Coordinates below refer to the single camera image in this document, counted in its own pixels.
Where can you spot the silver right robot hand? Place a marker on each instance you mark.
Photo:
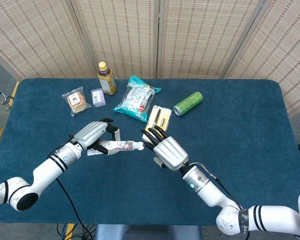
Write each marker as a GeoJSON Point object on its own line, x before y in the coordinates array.
{"type": "Point", "coordinates": [170, 152]}

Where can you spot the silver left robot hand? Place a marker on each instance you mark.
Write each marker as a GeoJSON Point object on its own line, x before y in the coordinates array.
{"type": "Point", "coordinates": [90, 133]}

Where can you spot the floral white toothpaste tube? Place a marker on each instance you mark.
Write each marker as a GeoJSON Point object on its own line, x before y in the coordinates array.
{"type": "Point", "coordinates": [125, 145]}

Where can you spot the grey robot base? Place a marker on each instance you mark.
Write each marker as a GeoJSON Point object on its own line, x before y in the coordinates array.
{"type": "Point", "coordinates": [150, 232]}

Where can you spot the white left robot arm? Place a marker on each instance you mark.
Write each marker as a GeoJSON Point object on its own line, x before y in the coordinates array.
{"type": "Point", "coordinates": [45, 172]}

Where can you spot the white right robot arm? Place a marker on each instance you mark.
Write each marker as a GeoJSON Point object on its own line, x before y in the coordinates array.
{"type": "Point", "coordinates": [215, 195]}

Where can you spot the wrapped sandwich packet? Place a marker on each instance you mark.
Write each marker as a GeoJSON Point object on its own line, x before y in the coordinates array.
{"type": "Point", "coordinates": [76, 101]}

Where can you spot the yellow razor blister pack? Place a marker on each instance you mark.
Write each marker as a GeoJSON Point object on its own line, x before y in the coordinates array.
{"type": "Point", "coordinates": [165, 117]}

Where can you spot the small purple box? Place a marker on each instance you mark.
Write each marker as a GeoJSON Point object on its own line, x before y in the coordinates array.
{"type": "Point", "coordinates": [98, 98]}

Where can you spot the blue table cloth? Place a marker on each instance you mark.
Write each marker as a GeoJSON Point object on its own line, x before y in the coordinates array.
{"type": "Point", "coordinates": [130, 185]}

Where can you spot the green drink can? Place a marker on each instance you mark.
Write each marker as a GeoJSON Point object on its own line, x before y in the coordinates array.
{"type": "Point", "coordinates": [188, 103]}

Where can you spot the yellow-capped tea bottle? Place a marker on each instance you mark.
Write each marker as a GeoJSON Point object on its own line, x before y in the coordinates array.
{"type": "Point", "coordinates": [107, 82]}

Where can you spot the teal snack bag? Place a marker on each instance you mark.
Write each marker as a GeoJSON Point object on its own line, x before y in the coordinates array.
{"type": "Point", "coordinates": [135, 100]}

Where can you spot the bamboo folding screen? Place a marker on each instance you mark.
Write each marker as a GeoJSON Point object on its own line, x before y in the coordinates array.
{"type": "Point", "coordinates": [200, 37]}

